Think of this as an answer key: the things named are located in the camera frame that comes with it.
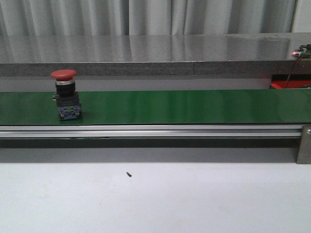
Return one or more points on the green conveyor belt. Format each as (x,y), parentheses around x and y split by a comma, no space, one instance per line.
(253,106)

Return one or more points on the small circuit board red LED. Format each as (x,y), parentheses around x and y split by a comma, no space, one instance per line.
(303,51)

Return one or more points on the aluminium conveyor side rail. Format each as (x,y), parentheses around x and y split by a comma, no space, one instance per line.
(102,131)

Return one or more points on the red plastic bin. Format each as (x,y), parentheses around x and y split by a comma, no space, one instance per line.
(294,81)

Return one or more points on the grey pleated curtain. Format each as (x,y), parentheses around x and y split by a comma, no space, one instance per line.
(144,17)

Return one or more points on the grey stone counter slab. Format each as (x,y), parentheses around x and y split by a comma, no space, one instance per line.
(153,55)

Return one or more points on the metal conveyor support bracket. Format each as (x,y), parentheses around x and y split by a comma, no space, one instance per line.
(304,152)

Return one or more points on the red mushroom push button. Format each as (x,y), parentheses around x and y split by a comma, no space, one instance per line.
(67,99)

